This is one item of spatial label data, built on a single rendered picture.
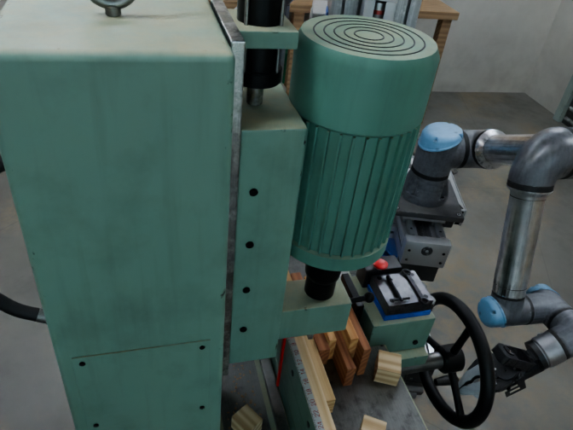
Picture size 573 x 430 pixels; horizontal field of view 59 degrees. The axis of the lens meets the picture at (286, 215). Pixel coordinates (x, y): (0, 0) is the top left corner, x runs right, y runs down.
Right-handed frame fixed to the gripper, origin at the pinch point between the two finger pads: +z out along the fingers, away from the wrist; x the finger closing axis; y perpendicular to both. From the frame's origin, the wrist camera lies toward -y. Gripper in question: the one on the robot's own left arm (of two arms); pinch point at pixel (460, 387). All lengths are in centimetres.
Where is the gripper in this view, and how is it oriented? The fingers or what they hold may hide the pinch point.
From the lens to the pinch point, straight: 132.1
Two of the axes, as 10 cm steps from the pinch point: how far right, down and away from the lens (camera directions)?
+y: 4.0, 6.6, 6.4
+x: -2.6, -5.9, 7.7
